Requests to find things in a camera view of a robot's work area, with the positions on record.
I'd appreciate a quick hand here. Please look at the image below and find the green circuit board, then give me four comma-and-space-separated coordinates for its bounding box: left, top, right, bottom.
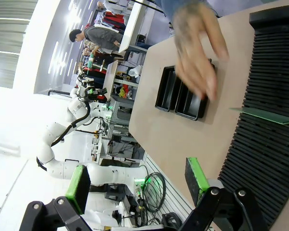
229, 107, 289, 125

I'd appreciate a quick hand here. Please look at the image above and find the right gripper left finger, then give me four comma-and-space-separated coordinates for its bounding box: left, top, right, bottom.
19, 165, 92, 231

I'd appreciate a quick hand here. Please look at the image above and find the aluminium slotted table rail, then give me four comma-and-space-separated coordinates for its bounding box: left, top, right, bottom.
134, 154, 198, 231

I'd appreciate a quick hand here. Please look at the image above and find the man in grey shirt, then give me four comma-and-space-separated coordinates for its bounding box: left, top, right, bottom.
69, 26, 124, 55

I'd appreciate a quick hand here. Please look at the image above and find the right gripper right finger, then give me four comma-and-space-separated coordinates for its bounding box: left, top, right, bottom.
178, 157, 268, 231

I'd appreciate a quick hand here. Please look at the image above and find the person's right forearm denim sleeve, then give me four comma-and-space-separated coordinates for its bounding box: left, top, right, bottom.
158, 0, 219, 19

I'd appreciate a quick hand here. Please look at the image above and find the black slotted board rack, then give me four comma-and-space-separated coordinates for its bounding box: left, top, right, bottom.
218, 3, 289, 229

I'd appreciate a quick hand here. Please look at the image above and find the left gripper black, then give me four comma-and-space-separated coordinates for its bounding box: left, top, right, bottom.
84, 86, 109, 100

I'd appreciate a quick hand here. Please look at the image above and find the black ESD tray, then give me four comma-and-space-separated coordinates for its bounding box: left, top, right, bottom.
155, 65, 177, 113
174, 59, 219, 121

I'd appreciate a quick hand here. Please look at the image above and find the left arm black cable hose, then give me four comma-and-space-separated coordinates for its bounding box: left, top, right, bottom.
50, 96, 91, 147

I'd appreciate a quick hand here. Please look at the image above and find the aluminium frame cart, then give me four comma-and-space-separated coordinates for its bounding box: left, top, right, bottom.
108, 95, 140, 142

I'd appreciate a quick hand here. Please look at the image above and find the coiled black cable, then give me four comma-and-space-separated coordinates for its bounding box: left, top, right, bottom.
143, 172, 168, 214

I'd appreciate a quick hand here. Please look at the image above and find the person's right hand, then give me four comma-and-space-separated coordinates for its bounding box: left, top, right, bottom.
172, 2, 231, 102

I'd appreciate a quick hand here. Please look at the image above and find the light wooden table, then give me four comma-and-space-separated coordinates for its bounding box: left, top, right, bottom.
103, 60, 119, 99

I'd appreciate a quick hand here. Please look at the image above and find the white height-adjustable desk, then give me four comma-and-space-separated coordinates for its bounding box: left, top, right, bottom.
118, 0, 149, 54

